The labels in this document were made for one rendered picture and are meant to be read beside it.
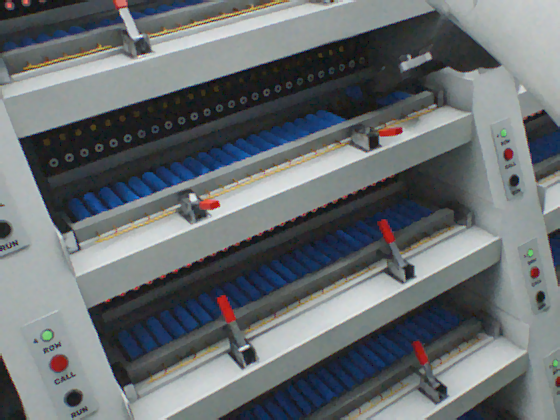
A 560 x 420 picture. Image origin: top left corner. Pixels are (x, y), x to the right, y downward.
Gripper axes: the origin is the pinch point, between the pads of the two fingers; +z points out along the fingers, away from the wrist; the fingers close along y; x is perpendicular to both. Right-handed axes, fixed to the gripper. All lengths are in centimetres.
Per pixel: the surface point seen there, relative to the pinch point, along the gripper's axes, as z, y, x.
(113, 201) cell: 3.5, 42.1, 2.0
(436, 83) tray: 0.6, -9.6, 2.5
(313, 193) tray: -3.1, 19.1, 10.5
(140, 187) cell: 4.5, 38.1, 1.4
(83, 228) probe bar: -0.4, 47.2, 4.0
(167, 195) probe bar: -0.4, 36.6, 3.9
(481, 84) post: -4.8, -12.7, 5.3
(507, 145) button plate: -3.0, -15.0, 15.3
